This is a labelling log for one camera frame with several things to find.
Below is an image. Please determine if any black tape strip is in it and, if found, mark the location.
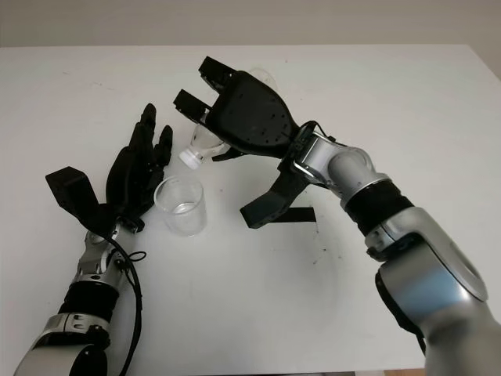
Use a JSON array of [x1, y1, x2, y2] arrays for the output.
[[273, 207, 316, 224]]

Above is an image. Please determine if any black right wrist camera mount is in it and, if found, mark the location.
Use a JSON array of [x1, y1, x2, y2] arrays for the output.
[[239, 154, 314, 230]]

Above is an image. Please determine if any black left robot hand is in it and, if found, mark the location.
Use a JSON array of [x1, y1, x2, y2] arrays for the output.
[[103, 103, 175, 234]]

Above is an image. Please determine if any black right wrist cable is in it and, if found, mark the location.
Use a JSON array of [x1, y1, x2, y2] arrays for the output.
[[291, 120, 338, 173]]

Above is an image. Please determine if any clear plastic cup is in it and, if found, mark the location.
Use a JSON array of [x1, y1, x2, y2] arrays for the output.
[[153, 175, 207, 237]]

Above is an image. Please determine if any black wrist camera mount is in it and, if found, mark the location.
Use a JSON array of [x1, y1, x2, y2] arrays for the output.
[[45, 166, 114, 236], [239, 154, 314, 230]]

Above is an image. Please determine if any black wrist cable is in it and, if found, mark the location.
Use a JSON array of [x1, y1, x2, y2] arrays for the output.
[[105, 234, 148, 376], [291, 120, 338, 173]]

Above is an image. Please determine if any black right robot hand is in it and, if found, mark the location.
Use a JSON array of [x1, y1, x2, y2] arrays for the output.
[[173, 56, 302, 161]]

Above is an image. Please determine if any clear water bottle white cap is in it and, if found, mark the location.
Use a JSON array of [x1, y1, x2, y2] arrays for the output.
[[178, 66, 281, 169]]

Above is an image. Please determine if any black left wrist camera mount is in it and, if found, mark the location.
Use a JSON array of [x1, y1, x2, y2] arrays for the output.
[[45, 166, 114, 236]]

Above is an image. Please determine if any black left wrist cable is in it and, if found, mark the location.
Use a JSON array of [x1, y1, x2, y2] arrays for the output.
[[105, 234, 148, 376]]

